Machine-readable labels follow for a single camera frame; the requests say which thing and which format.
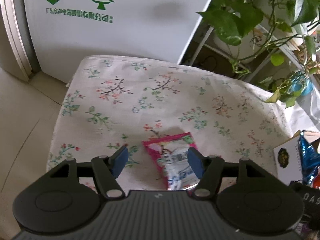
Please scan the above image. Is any white metal plant rack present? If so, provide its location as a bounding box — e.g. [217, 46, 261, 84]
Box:
[182, 23, 311, 84]

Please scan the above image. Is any blue foil snack bag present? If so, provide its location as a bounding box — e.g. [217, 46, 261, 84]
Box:
[298, 131, 319, 186]

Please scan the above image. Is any pink white snack bag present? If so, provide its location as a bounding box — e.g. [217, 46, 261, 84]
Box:
[143, 132, 199, 191]

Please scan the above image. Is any blue tape roll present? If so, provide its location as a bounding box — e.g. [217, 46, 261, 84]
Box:
[291, 72, 313, 96]

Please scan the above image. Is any red orange snack bag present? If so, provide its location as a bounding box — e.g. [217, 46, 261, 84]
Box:
[312, 170, 320, 189]

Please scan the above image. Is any pothos plant in white pot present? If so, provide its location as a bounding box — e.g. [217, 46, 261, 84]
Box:
[200, 0, 319, 107]

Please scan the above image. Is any white refrigerator with green print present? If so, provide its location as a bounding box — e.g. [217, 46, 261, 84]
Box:
[1, 0, 210, 82]

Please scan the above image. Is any floral tablecloth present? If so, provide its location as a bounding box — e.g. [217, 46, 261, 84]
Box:
[47, 56, 293, 191]

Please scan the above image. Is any white cardboard milk box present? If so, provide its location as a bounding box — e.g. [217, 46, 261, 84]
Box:
[273, 131, 319, 185]

